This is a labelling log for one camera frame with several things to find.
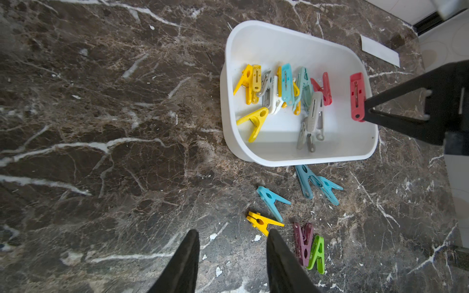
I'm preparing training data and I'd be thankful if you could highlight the white clothespin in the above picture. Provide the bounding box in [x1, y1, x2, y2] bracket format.
[262, 75, 283, 115]

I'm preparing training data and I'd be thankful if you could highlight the white paper strip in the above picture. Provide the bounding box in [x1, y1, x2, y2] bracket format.
[360, 35, 400, 68]

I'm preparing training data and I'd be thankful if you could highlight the teal clothespin top right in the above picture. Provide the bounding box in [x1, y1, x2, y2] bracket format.
[318, 177, 344, 206]

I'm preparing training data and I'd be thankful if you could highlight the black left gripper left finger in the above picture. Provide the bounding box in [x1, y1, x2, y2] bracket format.
[147, 230, 200, 293]

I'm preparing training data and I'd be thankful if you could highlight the green clothespin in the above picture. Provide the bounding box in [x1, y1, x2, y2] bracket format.
[307, 235, 326, 275]

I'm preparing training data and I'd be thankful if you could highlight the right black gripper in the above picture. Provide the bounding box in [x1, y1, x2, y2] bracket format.
[364, 61, 469, 156]

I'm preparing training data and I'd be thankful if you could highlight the dark teal clothespin top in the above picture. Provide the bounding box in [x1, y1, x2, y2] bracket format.
[295, 165, 323, 200]

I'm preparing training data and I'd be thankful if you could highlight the light blue clothespin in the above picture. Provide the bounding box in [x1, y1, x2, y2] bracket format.
[282, 63, 294, 106]

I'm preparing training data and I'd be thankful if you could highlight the pale teal clothespin bottom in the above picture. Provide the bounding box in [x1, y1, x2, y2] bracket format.
[295, 67, 314, 110]

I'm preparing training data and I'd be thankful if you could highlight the purple clothespin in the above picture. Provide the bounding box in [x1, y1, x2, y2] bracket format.
[293, 222, 314, 267]

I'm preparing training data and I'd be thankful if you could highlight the yellow clothespin pair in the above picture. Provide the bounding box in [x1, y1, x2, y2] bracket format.
[236, 107, 269, 143]

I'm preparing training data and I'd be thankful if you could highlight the white plastic storage box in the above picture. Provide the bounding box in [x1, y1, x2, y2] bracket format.
[220, 21, 379, 167]

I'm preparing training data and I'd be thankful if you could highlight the grey clothespin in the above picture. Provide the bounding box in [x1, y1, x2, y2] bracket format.
[256, 70, 272, 98]
[297, 92, 325, 153]

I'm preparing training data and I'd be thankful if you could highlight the teal clothespin upper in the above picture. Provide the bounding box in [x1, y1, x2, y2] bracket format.
[256, 186, 291, 223]

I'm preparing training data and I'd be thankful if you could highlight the red clothespin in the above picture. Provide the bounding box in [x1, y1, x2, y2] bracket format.
[350, 73, 366, 122]
[310, 72, 332, 106]

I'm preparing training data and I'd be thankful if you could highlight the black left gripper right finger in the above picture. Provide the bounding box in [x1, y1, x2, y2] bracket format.
[266, 229, 320, 293]

